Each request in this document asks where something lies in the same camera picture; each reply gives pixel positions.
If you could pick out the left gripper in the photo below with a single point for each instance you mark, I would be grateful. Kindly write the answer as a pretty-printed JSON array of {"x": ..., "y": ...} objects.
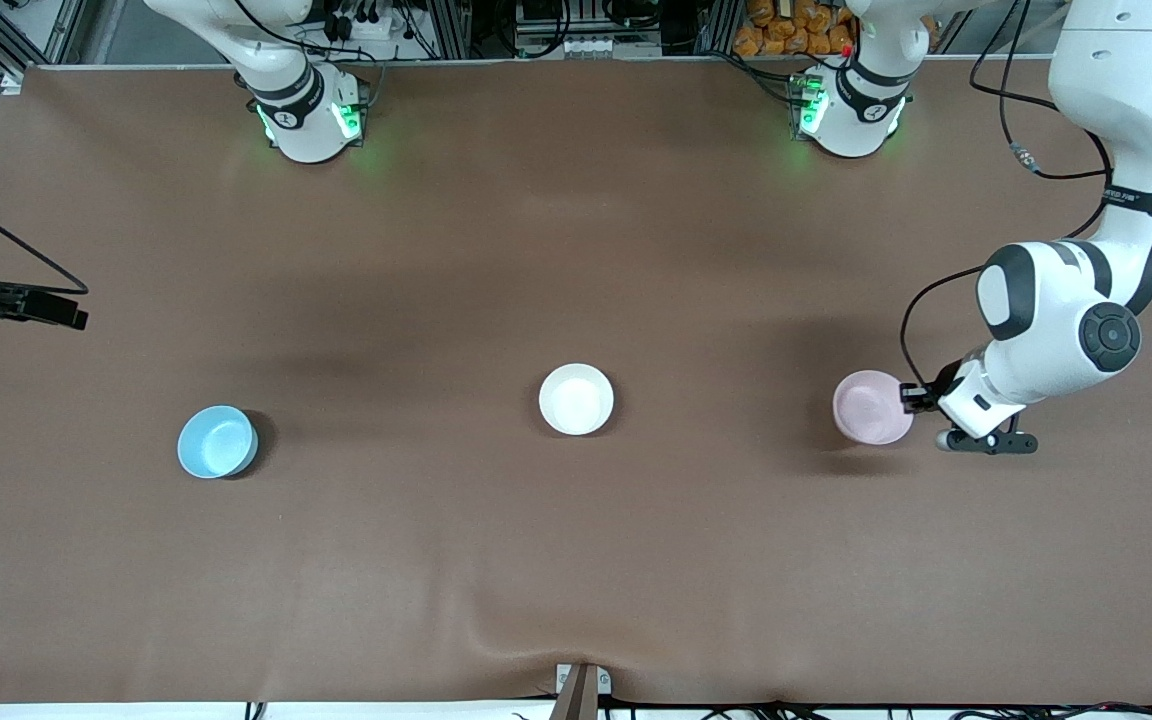
[{"x": 940, "y": 386}]

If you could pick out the pink bowl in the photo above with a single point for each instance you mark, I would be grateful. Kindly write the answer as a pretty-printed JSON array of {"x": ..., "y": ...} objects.
[{"x": 868, "y": 408}]

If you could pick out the blue bowl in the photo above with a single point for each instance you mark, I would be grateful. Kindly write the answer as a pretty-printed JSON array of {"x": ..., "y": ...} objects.
[{"x": 217, "y": 442}]

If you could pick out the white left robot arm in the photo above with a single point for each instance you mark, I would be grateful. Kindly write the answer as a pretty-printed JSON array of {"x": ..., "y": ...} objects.
[{"x": 1126, "y": 80}]

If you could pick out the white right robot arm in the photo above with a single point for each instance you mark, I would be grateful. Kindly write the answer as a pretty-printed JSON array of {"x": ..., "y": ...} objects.
[{"x": 306, "y": 130}]

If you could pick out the white bowl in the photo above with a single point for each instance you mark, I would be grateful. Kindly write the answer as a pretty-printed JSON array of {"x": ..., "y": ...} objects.
[{"x": 576, "y": 399}]

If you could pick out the brown table mat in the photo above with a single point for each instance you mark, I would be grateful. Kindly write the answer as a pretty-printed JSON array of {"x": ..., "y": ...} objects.
[{"x": 576, "y": 250}]

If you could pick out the bag of orange buns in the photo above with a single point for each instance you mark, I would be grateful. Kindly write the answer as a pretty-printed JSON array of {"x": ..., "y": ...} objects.
[{"x": 786, "y": 30}]

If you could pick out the white power strip with plugs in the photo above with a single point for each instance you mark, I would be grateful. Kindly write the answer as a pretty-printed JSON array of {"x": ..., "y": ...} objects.
[{"x": 376, "y": 28}]

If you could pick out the black electronics rack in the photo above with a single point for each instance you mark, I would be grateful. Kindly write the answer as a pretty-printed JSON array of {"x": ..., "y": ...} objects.
[{"x": 636, "y": 15}]

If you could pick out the white connector strip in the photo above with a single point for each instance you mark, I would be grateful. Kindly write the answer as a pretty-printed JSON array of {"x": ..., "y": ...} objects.
[{"x": 591, "y": 46}]

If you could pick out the metal corner bracket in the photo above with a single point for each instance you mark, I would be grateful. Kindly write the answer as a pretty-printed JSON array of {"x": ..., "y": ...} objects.
[{"x": 13, "y": 82}]

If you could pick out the aluminium frame rails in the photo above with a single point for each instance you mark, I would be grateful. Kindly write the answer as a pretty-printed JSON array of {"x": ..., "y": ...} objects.
[{"x": 16, "y": 40}]

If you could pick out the metal bracket with post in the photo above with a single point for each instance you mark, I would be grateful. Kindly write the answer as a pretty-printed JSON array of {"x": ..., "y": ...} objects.
[{"x": 577, "y": 700}]

